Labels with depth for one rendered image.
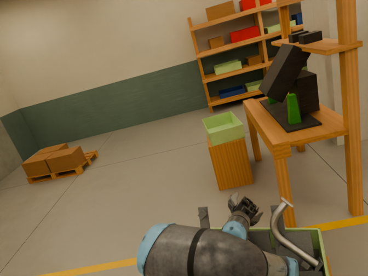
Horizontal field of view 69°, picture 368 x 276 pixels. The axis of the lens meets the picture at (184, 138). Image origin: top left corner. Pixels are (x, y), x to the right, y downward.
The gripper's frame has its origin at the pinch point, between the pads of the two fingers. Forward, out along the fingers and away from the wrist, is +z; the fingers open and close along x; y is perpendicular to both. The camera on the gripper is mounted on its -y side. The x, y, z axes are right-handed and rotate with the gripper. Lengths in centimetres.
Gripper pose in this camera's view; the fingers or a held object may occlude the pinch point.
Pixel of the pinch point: (243, 207)
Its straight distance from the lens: 122.5
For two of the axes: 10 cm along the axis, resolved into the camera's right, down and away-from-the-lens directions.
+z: 3.5, -0.7, 9.3
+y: 5.5, -7.9, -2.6
